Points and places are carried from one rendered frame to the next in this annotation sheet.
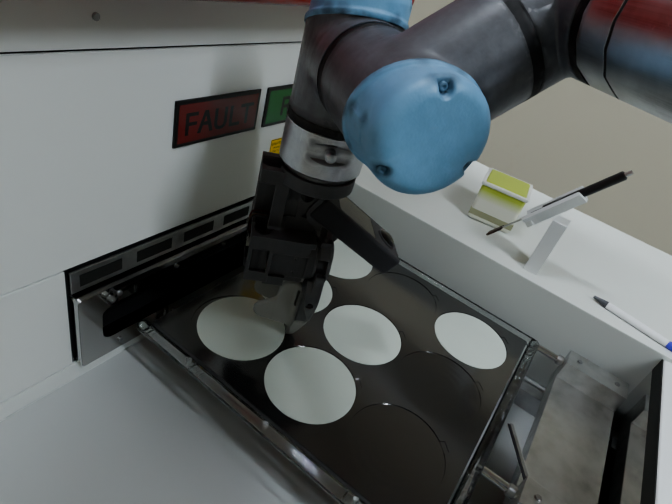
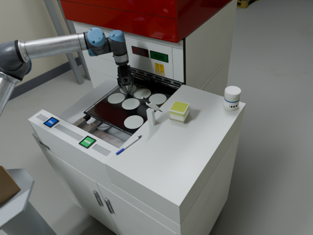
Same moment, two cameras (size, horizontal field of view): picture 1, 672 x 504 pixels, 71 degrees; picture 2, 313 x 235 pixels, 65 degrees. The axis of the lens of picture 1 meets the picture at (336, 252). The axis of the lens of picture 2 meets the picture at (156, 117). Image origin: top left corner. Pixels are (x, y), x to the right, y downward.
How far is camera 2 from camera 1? 1.44 m
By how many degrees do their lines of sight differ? 78
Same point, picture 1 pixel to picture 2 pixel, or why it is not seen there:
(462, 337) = (133, 120)
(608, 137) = not seen: outside the picture
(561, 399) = (120, 142)
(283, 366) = (119, 94)
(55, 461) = (111, 87)
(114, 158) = not seen: hidden behind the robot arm
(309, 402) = (112, 98)
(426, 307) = (143, 114)
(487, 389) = (117, 122)
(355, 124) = not seen: hidden behind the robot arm
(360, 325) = (132, 103)
